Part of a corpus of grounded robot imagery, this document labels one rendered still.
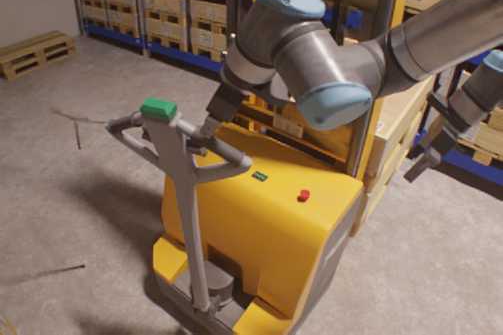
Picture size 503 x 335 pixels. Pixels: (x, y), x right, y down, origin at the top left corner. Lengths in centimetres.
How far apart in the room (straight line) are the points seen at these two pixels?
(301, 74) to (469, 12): 22
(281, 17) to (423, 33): 19
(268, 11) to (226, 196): 103
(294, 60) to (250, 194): 95
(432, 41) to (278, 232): 100
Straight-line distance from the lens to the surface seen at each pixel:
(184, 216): 109
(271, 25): 47
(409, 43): 48
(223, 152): 78
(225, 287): 159
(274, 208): 129
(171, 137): 82
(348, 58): 45
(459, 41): 45
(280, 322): 158
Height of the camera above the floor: 179
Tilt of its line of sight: 36 degrees down
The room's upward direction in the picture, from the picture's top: 2 degrees clockwise
